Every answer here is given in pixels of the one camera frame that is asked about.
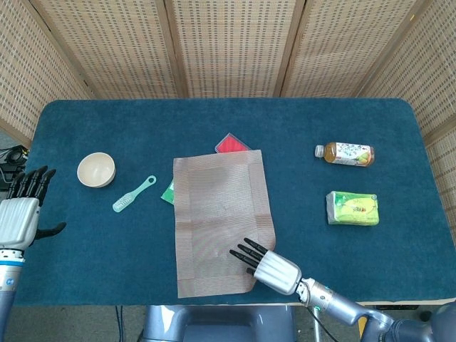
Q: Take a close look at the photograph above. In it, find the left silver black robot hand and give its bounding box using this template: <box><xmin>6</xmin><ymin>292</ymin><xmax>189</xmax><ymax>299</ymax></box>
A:
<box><xmin>0</xmin><ymin>165</ymin><xmax>68</xmax><ymax>252</ymax></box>

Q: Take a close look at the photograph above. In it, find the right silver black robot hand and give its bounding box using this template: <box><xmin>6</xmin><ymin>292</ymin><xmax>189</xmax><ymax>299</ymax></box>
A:
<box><xmin>229</xmin><ymin>237</ymin><xmax>303</xmax><ymax>296</ymax></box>

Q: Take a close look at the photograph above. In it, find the brown woven placemat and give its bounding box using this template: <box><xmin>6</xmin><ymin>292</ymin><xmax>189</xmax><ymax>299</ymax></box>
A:
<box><xmin>172</xmin><ymin>149</ymin><xmax>278</xmax><ymax>299</ymax></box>

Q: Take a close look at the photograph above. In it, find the light brown bowl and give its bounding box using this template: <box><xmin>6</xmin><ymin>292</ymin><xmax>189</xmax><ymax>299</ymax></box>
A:
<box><xmin>76</xmin><ymin>152</ymin><xmax>117</xmax><ymax>189</ymax></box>

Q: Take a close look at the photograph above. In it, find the dark teal cloth-covered table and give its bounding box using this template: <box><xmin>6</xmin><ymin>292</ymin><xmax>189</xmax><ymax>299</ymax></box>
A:
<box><xmin>0</xmin><ymin>98</ymin><xmax>448</xmax><ymax>307</ymax></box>

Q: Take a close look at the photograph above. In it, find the grey-blue robot torso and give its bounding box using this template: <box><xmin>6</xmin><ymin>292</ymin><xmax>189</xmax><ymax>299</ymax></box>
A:
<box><xmin>137</xmin><ymin>305</ymin><xmax>296</xmax><ymax>342</ymax></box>

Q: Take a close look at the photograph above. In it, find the green yellow tissue pack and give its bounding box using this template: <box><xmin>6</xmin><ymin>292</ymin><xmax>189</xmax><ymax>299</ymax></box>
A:
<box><xmin>325</xmin><ymin>190</ymin><xmax>380</xmax><ymax>226</ymax></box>

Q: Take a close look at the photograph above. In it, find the mint green brush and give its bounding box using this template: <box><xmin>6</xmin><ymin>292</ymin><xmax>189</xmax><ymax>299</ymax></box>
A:
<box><xmin>112</xmin><ymin>175</ymin><xmax>157</xmax><ymax>214</ymax></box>

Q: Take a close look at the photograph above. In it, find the green sachet packet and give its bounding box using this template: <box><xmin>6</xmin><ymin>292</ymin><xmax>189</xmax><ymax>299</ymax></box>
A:
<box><xmin>160</xmin><ymin>179</ymin><xmax>175</xmax><ymax>204</ymax></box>

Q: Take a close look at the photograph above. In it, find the red ink pad case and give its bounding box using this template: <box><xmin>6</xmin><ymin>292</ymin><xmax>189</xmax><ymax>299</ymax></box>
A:
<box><xmin>214</xmin><ymin>133</ymin><xmax>253</xmax><ymax>154</ymax></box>

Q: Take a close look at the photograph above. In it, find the tea bottle with label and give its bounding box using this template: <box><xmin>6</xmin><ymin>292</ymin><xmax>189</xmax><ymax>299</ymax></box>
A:
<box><xmin>313</xmin><ymin>141</ymin><xmax>376</xmax><ymax>167</ymax></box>

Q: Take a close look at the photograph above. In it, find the woven bamboo folding screen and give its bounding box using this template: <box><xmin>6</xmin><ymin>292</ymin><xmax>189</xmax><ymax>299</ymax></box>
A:
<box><xmin>0</xmin><ymin>0</ymin><xmax>456</xmax><ymax>250</ymax></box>

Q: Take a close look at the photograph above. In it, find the black floor equipment with cables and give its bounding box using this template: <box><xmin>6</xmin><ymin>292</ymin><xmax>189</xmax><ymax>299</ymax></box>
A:
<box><xmin>0</xmin><ymin>144</ymin><xmax>29</xmax><ymax>193</ymax></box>

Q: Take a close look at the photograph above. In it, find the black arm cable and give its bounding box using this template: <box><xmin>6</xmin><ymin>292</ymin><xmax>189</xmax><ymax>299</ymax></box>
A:
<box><xmin>308</xmin><ymin>305</ymin><xmax>338</xmax><ymax>342</ymax></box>

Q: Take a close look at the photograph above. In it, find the blue hanging cable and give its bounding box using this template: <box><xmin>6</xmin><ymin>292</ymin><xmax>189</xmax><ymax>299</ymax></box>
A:
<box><xmin>113</xmin><ymin>305</ymin><xmax>125</xmax><ymax>342</ymax></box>

